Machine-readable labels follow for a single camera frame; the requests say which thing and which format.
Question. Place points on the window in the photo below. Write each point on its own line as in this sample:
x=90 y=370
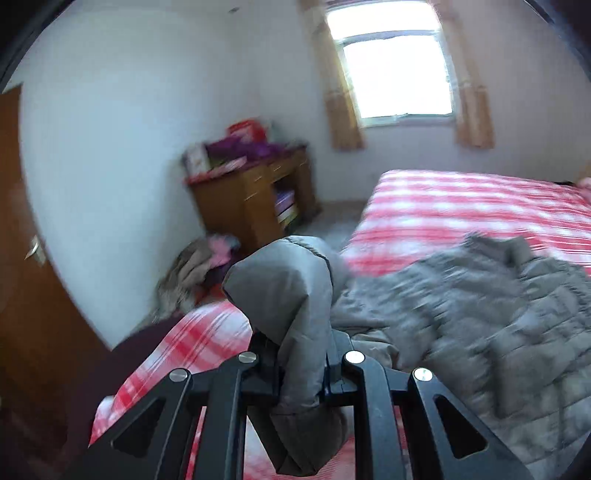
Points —
x=392 y=69

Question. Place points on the purple cloth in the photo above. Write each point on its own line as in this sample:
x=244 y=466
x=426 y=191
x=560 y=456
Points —
x=244 y=150

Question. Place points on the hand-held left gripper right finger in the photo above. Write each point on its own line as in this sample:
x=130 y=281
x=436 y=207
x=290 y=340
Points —
x=336 y=379

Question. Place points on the bed with red plaid sheet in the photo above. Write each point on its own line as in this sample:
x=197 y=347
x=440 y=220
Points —
x=461 y=207

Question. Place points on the grey beige cloth pile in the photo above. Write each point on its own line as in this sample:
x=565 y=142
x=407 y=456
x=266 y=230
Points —
x=182 y=281

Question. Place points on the stack of books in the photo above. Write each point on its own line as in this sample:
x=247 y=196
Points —
x=286 y=207

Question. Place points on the beige patterned curtain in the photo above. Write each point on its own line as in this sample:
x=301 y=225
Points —
x=339 y=92
x=471 y=106

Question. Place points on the grey puffer jacket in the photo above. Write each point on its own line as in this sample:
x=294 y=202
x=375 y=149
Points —
x=286 y=295

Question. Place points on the brown wooden door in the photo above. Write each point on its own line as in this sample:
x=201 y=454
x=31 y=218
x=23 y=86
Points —
x=37 y=323

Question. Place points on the pink blanket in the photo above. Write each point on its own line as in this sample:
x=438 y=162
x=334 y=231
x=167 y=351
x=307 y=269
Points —
x=585 y=189

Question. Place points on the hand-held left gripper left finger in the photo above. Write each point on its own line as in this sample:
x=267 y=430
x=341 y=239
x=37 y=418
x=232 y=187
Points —
x=264 y=382

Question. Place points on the wooden desk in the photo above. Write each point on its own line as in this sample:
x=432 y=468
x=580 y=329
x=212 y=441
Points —
x=240 y=198

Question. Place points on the pink cloth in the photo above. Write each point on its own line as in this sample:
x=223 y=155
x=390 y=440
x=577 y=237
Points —
x=221 y=249

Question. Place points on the pink flat box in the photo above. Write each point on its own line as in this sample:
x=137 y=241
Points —
x=221 y=167

